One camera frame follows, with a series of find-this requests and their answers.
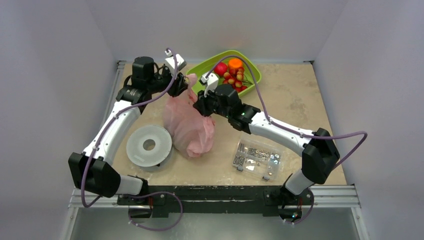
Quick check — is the pink plastic bag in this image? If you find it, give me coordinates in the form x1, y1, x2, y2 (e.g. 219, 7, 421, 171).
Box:
162, 73, 216, 158

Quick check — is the fake lychee bunch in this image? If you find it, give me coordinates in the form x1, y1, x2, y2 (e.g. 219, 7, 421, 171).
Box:
222, 67, 253, 94

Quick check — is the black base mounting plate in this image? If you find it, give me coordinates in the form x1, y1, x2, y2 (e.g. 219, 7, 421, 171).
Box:
117, 185, 315, 221

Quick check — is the clear plastic screw box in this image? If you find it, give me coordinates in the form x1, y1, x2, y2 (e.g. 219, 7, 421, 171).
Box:
231, 133, 284, 182

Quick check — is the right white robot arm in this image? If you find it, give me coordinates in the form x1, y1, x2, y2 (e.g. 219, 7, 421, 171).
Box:
193, 84, 340, 204

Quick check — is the orange fake tangerine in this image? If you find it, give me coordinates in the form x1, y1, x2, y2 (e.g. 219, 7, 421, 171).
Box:
227, 58, 244, 69

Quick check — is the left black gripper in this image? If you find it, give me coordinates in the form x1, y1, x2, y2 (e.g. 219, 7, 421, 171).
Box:
147, 65, 189, 98

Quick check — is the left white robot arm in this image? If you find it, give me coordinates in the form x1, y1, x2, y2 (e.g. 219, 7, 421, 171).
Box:
68, 54, 188, 205

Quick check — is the aluminium frame rail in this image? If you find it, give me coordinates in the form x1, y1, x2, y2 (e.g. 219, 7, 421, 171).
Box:
67, 185, 361, 209

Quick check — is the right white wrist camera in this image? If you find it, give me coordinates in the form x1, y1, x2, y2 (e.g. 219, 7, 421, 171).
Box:
199, 73, 219, 97

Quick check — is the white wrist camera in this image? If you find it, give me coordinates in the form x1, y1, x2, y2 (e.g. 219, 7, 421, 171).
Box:
199, 73, 219, 97
164, 48, 187, 73

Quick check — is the white filament spool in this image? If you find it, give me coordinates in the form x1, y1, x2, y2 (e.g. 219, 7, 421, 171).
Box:
126, 124, 174, 172

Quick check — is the red fake apple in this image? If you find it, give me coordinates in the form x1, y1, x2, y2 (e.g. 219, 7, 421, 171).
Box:
213, 62, 228, 77

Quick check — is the green plastic tray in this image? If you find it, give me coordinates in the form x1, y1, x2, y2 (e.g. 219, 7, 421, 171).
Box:
187, 50, 262, 97

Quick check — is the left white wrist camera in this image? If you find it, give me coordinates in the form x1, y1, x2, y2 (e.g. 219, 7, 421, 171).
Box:
164, 48, 187, 73

